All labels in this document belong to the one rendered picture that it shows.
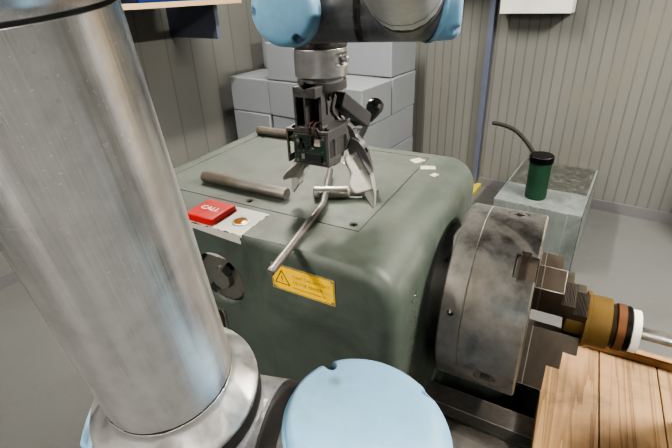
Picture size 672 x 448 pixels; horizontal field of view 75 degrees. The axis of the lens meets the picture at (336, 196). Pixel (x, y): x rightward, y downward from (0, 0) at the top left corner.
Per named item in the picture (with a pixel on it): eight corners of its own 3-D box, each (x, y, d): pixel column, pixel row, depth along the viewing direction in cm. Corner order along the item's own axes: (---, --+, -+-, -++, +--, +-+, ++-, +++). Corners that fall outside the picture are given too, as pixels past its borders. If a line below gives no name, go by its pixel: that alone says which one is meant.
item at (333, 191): (378, 194, 78) (314, 194, 79) (378, 183, 77) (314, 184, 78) (378, 200, 76) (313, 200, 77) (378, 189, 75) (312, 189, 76)
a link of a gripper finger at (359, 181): (359, 220, 65) (326, 168, 64) (375, 204, 70) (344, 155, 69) (375, 213, 63) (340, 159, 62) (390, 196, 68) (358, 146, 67)
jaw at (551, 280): (510, 306, 74) (512, 282, 65) (516, 279, 76) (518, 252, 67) (583, 326, 69) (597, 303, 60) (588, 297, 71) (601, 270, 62)
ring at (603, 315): (568, 307, 68) (637, 325, 64) (571, 275, 76) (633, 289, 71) (557, 351, 72) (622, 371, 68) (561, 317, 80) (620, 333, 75)
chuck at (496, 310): (446, 415, 71) (472, 237, 62) (482, 323, 98) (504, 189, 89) (504, 438, 67) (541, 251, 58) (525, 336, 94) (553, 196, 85)
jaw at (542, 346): (511, 312, 80) (498, 374, 81) (508, 318, 75) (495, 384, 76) (578, 331, 75) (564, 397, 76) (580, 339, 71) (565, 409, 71)
